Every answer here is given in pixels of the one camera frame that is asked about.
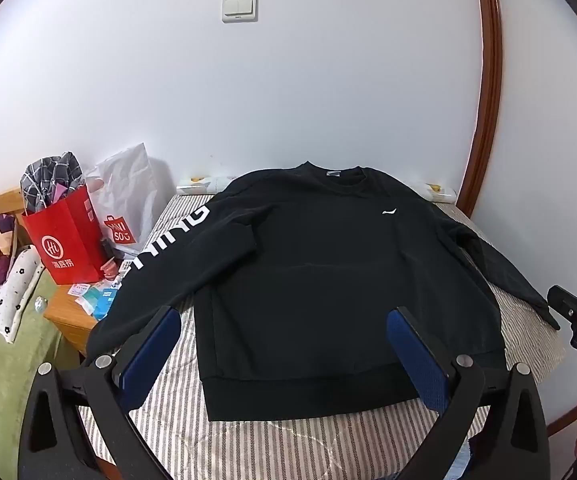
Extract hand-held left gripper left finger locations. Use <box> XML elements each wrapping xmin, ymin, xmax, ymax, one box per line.
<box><xmin>18</xmin><ymin>305</ymin><xmax>184</xmax><ymax>480</ymax></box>

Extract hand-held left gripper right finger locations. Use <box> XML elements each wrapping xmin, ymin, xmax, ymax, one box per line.
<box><xmin>385</xmin><ymin>306</ymin><xmax>551</xmax><ymax>480</ymax></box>

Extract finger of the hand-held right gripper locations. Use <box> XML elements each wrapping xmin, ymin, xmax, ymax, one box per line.
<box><xmin>547</xmin><ymin>285</ymin><xmax>577</xmax><ymax>322</ymax></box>

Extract black sweatshirt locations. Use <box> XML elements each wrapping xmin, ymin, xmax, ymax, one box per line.
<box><xmin>86</xmin><ymin>160</ymin><xmax>561</xmax><ymax>423</ymax></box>

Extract small packets on nightstand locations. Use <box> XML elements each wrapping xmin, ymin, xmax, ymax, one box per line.
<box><xmin>92</xmin><ymin>285</ymin><xmax>120</xmax><ymax>322</ymax></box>

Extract wooden nightstand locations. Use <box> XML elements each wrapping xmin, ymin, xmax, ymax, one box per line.
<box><xmin>43</xmin><ymin>280</ymin><xmax>119</xmax><ymax>357</ymax></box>

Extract brown wooden baseboard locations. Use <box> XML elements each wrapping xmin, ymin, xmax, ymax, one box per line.
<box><xmin>545</xmin><ymin>400</ymin><xmax>577</xmax><ymax>436</ymax></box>

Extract small red box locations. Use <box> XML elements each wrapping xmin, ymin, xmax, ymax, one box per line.
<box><xmin>101</xmin><ymin>257</ymin><xmax>135</xmax><ymax>282</ymax></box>

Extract small white packets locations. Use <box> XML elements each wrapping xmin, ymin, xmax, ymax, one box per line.
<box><xmin>67</xmin><ymin>281</ymin><xmax>94</xmax><ymax>313</ymax></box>

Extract red paper bag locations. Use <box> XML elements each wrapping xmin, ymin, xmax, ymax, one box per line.
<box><xmin>21</xmin><ymin>182</ymin><xmax>112</xmax><ymax>286</ymax></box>

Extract white plastic bag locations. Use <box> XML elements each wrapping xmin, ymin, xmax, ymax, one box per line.
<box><xmin>84</xmin><ymin>142</ymin><xmax>169</xmax><ymax>261</ymax></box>

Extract white black-flower pillow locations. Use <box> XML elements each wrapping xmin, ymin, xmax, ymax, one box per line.
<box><xmin>0</xmin><ymin>245</ymin><xmax>45</xmax><ymax>344</ymax></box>

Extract striped bed quilt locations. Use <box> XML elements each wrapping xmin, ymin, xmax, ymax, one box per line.
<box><xmin>76</xmin><ymin>192</ymin><xmax>569</xmax><ymax>480</ymax></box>

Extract white yellow-flower bedsheet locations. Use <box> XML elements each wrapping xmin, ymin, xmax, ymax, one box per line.
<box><xmin>176</xmin><ymin>175</ymin><xmax>456</xmax><ymax>204</ymax></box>

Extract grey checkered cloth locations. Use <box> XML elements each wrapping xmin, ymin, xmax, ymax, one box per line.
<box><xmin>21</xmin><ymin>151</ymin><xmax>86</xmax><ymax>216</ymax></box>

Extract brown wooden door frame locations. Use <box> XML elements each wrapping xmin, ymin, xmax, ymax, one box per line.
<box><xmin>455</xmin><ymin>0</ymin><xmax>504</xmax><ymax>221</ymax></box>

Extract white light switch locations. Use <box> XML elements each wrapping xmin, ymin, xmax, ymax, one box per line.
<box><xmin>221</xmin><ymin>0</ymin><xmax>258</xmax><ymax>24</ymax></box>

